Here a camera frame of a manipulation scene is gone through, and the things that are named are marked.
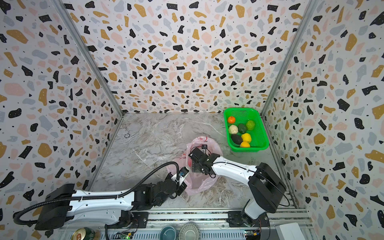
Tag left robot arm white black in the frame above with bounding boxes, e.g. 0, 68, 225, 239
35, 174, 187, 231

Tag grey ribbed plate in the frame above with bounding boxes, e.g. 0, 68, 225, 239
179, 224, 200, 240

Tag beige pear fruit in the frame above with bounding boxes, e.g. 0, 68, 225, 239
229, 125, 239, 135

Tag yellow orange mango fruit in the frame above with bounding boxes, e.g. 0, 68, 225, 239
240, 142, 251, 148

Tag small circuit board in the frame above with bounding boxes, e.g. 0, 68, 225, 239
245, 230, 261, 240
113, 231, 135, 240

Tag green avocado fruit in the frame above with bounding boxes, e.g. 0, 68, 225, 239
238, 124, 248, 134

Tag teal ceramic bowl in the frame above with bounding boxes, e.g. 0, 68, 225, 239
159, 226, 177, 240

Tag green plastic basket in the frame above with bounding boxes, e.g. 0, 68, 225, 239
224, 108, 269, 152

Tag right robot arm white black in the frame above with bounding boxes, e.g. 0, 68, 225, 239
188, 148, 286, 228

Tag pink plastic bag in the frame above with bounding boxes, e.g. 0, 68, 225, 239
173, 136, 223, 196

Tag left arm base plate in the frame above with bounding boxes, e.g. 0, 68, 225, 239
119, 211, 149, 229

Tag black corrugated cable left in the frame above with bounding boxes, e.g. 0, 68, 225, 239
12, 161, 180, 226

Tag green beverage can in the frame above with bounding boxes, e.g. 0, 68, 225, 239
71, 227, 96, 240

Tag small circuit board left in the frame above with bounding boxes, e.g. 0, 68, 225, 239
113, 231, 135, 240

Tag white box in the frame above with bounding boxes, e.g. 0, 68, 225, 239
276, 223, 305, 240

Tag small circuit board right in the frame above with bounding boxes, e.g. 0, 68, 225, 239
245, 230, 261, 240

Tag aluminium mounting rail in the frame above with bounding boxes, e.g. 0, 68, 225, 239
59, 208, 310, 240

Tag dark brown avocado fruit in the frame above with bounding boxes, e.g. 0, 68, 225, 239
231, 134, 243, 145

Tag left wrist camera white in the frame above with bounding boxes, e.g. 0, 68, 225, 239
173, 167, 190, 186

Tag yellow-green bumpy fruit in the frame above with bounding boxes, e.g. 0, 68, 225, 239
246, 120, 256, 131

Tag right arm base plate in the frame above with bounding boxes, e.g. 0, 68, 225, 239
227, 211, 270, 228

